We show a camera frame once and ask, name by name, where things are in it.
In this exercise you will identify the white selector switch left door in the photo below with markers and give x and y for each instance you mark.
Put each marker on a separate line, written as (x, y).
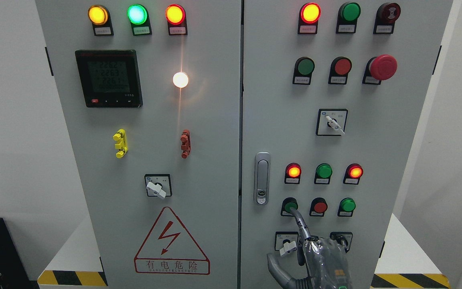
(158, 185)

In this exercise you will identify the yellow terminal connector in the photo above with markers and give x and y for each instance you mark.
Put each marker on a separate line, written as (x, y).
(120, 143)

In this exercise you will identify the red push button upper row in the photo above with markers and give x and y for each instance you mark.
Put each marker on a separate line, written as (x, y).
(339, 69)

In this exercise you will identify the red indicator lamp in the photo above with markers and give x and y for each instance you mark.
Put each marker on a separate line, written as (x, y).
(308, 19)
(292, 173)
(176, 19)
(353, 174)

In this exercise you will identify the red emergency stop mushroom button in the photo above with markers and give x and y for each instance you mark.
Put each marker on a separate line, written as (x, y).
(379, 68)

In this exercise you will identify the red terminal connector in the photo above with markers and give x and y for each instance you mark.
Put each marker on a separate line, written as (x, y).
(185, 143)

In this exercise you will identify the black digital power meter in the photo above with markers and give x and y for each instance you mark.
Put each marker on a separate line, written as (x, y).
(109, 78)

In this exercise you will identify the red push button row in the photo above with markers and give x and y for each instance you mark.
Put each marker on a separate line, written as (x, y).
(318, 207)
(339, 69)

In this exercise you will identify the grey electrical control cabinet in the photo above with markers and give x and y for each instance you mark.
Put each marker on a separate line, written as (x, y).
(239, 56)

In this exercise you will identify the red indicator lamp top left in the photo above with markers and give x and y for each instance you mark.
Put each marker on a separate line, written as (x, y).
(176, 19)

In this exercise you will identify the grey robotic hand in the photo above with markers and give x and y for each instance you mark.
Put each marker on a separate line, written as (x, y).
(325, 260)

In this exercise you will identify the red push button lower row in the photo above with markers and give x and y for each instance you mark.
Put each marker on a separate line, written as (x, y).
(318, 207)

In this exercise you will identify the red electrical danger warning sticker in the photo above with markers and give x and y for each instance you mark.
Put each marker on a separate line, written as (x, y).
(169, 248)

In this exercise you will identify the yellow indicator lamp top left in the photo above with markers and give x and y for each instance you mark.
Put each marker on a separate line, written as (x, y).
(100, 18)

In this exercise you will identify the red indicator lamp top right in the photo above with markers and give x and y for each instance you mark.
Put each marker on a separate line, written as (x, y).
(308, 19)

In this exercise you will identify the black knob selector switch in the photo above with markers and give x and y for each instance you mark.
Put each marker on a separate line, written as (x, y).
(343, 238)

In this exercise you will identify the green push button upper row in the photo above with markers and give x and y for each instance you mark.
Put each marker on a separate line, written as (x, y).
(303, 69)

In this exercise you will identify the silver door lock handle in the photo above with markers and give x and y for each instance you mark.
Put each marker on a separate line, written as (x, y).
(261, 177)

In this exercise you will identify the white platform with hazard stripes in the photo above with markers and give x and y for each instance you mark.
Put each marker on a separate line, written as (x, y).
(402, 264)

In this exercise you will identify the white selector switch lower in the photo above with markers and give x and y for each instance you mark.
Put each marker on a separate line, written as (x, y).
(286, 242)

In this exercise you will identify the red indicator lamp middle right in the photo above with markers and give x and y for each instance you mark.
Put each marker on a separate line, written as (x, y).
(353, 174)

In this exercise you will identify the green indicator lamp middle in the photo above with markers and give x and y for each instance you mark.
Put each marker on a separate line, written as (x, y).
(323, 174)

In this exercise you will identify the white selector switch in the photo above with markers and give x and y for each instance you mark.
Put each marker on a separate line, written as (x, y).
(331, 122)
(286, 242)

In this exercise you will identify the white selector switch upper right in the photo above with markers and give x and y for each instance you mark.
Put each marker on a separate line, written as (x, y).
(331, 122)

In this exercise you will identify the white lit indicator lamp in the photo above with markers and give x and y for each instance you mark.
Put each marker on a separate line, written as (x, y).
(180, 79)

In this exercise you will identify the red indicator lamp middle left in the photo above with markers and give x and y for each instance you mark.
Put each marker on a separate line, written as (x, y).
(292, 173)

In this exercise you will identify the green start push button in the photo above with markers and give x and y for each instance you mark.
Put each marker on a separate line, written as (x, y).
(287, 205)

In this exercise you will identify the green indicator lamp top left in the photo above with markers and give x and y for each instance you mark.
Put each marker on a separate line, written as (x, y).
(139, 20)

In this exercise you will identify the green indicator lamp top right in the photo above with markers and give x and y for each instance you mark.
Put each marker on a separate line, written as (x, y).
(347, 17)

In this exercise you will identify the green push button lower right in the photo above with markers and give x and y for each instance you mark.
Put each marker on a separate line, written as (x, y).
(346, 207)

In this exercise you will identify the green indicator lamp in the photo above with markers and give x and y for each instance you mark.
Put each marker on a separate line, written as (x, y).
(347, 17)
(139, 20)
(323, 174)

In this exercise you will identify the dark red buzzer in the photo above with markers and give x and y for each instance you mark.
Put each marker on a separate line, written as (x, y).
(386, 17)

